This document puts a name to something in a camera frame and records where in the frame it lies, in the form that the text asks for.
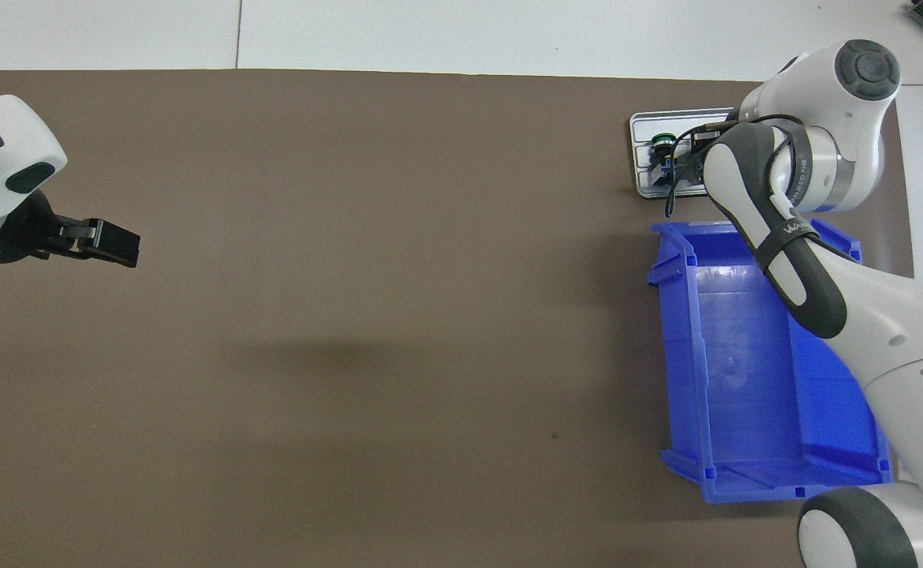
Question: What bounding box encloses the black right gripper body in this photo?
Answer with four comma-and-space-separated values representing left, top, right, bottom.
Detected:
690, 126, 727, 155

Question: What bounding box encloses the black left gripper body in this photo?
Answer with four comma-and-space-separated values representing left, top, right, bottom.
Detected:
0, 192, 77, 266

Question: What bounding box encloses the grey metal tray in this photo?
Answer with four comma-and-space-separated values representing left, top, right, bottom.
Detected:
630, 106, 746, 202

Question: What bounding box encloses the blue plastic storage bin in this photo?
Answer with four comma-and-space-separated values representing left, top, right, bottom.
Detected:
647, 219, 896, 504

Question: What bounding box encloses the brown table mat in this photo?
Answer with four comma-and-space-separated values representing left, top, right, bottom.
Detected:
0, 69, 923, 568

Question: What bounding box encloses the green push button switch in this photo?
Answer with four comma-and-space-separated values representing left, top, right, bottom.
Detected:
649, 133, 680, 190

